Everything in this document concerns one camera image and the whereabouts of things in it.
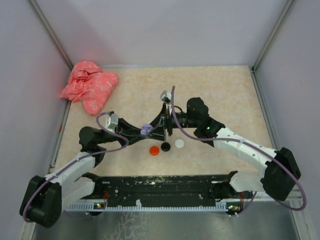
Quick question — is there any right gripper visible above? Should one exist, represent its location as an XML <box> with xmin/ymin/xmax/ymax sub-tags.
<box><xmin>145</xmin><ymin>103</ymin><xmax>199</xmax><ymax>141</ymax></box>

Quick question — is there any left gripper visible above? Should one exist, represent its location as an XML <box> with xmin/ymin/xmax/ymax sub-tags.
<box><xmin>97</xmin><ymin>117</ymin><xmax>147</xmax><ymax>148</ymax></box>

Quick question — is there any purple earbud charging case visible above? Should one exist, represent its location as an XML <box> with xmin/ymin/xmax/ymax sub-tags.
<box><xmin>140</xmin><ymin>124</ymin><xmax>154</xmax><ymax>136</ymax></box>

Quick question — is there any black earbud charging case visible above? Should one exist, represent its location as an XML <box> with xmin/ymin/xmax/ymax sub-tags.
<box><xmin>160</xmin><ymin>142</ymin><xmax>171</xmax><ymax>152</ymax></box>

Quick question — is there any orange earbud charging case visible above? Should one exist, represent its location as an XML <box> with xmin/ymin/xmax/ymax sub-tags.
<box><xmin>149</xmin><ymin>145</ymin><xmax>160</xmax><ymax>156</ymax></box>

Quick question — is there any white earbud charging case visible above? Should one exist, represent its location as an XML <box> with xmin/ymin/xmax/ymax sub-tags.
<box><xmin>174</xmin><ymin>139</ymin><xmax>185</xmax><ymax>149</ymax></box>

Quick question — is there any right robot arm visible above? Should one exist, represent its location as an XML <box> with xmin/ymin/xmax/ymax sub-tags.
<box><xmin>140</xmin><ymin>97</ymin><xmax>301</xmax><ymax>201</ymax></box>

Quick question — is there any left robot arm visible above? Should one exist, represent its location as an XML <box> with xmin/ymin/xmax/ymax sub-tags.
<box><xmin>19</xmin><ymin>112</ymin><xmax>154</xmax><ymax>228</ymax></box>

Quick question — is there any pink crumpled cloth bag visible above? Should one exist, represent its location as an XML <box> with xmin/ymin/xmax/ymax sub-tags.
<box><xmin>60</xmin><ymin>61</ymin><xmax>119</xmax><ymax>116</ymax></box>

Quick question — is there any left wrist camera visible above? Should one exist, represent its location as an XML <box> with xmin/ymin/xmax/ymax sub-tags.
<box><xmin>104</xmin><ymin>112</ymin><xmax>119</xmax><ymax>133</ymax></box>

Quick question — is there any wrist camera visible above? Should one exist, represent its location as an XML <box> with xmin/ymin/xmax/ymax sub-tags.
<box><xmin>104</xmin><ymin>112</ymin><xmax>119</xmax><ymax>133</ymax></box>
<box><xmin>160</xmin><ymin>90</ymin><xmax>172</xmax><ymax>105</ymax></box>

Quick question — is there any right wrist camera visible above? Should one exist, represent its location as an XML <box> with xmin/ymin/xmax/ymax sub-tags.
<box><xmin>160</xmin><ymin>90</ymin><xmax>172</xmax><ymax>105</ymax></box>

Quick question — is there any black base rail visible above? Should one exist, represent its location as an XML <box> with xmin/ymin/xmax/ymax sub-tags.
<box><xmin>84</xmin><ymin>173</ymin><xmax>240</xmax><ymax>208</ymax></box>

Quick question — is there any white cable duct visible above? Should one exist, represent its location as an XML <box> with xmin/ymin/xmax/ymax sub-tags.
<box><xmin>64</xmin><ymin>199</ymin><xmax>232</xmax><ymax>213</ymax></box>

